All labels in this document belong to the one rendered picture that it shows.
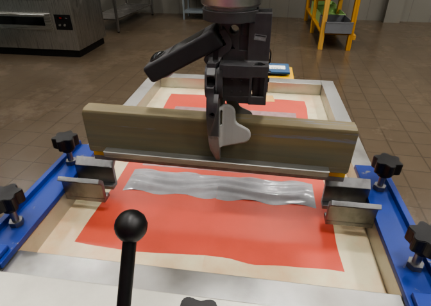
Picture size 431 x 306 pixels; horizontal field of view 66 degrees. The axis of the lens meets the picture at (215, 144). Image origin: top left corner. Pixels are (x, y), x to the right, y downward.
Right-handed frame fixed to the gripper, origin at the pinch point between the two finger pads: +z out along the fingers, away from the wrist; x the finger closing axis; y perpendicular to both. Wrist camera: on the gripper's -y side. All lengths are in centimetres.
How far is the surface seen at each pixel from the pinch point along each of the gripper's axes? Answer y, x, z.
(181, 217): -5.5, -2.8, 13.4
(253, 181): 6.3, 8.3, 13.1
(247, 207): 5.6, 1.2, 13.5
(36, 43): -303, 380, 90
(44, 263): -20.8, -17.5, 9.8
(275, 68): 12, 74, 12
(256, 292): 7.6, -17.9, 10.0
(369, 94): 121, 299, 111
